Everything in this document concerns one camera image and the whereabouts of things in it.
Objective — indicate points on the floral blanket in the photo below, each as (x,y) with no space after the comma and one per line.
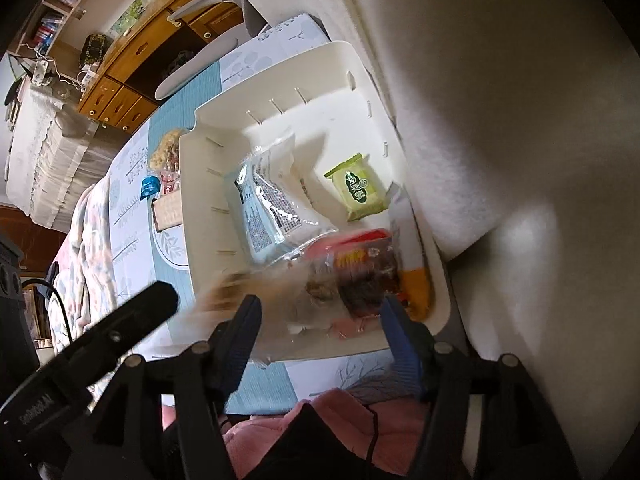
(86,279)

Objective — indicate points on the pink trousers leg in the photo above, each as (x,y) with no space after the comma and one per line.
(333,436)

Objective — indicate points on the light blue snack packet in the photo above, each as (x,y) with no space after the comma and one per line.
(271,211)

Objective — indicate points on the white plastic storage bin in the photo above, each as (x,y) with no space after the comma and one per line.
(326,98)

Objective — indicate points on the blue candy wrapper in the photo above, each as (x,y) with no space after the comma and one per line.
(150,186)

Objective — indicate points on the teal white patterned tablecloth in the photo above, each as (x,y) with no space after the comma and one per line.
(141,255)

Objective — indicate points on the grey office chair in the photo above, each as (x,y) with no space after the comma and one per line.
(223,24)

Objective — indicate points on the white orange oat bar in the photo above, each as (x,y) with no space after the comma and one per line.
(415,278)

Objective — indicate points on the round biscuit packet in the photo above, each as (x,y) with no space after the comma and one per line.
(166,155)

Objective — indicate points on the red white snack packet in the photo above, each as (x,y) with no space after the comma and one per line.
(169,181)

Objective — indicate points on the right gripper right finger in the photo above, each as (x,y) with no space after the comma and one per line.
(485,419)

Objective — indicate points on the wooden desk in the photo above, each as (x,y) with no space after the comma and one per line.
(122,96)

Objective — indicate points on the white lace bed cover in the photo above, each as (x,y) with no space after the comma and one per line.
(49,142)

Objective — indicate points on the yellow green candy packet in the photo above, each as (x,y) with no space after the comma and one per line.
(357,190)

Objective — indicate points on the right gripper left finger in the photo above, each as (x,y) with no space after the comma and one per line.
(158,420)

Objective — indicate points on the clear cracker packet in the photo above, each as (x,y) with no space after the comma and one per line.
(272,288)

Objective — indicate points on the dark brownie red-sealed packet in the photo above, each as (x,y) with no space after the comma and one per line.
(346,278)

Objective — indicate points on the beige wafer packet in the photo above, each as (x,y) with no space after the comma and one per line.
(167,211)

